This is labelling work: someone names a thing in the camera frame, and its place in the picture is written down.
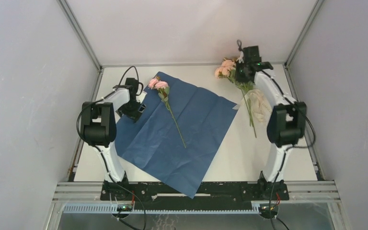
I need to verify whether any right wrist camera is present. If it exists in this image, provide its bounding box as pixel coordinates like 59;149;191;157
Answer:
243;46;274;71

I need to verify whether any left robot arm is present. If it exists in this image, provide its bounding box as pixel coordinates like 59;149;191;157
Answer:
76;85;146;200

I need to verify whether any white cable duct strip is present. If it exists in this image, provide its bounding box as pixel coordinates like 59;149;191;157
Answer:
62;204;261;214

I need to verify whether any cream ribbon string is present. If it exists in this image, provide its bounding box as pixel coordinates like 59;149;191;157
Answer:
246;89;274;125

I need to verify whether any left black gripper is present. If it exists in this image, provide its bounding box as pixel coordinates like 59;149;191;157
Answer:
116;99;146;124

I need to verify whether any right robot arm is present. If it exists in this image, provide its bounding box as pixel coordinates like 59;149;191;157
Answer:
235;62;307;199

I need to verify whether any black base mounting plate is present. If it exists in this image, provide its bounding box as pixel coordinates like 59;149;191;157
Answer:
100;181;290;211

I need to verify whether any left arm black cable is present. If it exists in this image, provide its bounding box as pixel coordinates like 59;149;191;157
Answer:
76;66;147;230

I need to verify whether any blue wrapping paper sheet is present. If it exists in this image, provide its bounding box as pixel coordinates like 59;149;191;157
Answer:
115;72;237;194

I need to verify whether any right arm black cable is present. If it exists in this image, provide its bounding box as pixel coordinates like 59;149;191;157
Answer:
236;39;317;230

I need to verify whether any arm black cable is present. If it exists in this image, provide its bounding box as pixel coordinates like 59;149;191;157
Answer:
76;66;147;230
236;39;317;230

